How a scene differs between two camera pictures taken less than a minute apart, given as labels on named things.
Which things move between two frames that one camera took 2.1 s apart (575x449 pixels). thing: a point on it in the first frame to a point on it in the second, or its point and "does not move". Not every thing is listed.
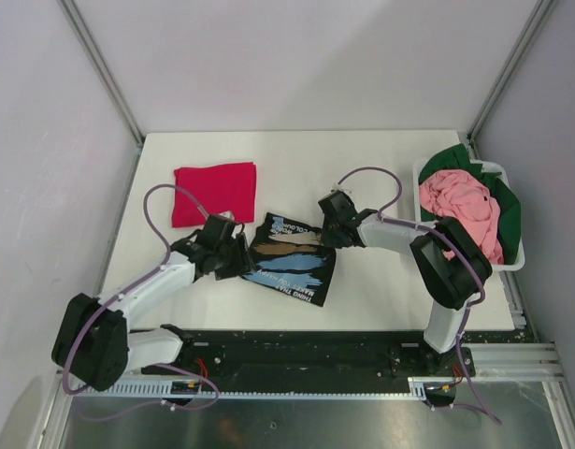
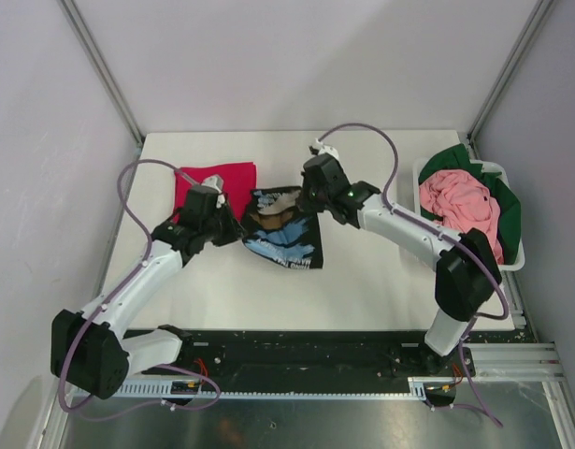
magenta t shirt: (220, 188) does not move
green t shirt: (455, 157) does not move
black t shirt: (289, 255) to (276, 228)
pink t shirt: (453, 195) does not move
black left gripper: (242, 262) to (234, 230)
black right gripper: (328, 240) to (304, 202)
